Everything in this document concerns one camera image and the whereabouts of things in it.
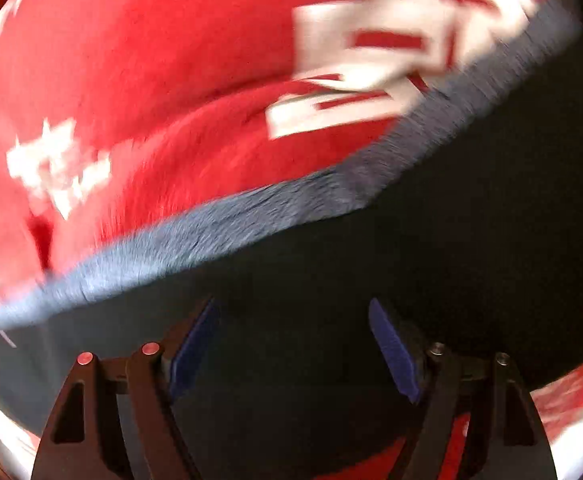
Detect red sofa cover white characters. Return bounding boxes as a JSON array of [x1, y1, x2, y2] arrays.
[[0, 0, 583, 479]]

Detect black pants with grey trim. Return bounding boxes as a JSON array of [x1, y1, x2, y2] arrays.
[[0, 0, 583, 479]]

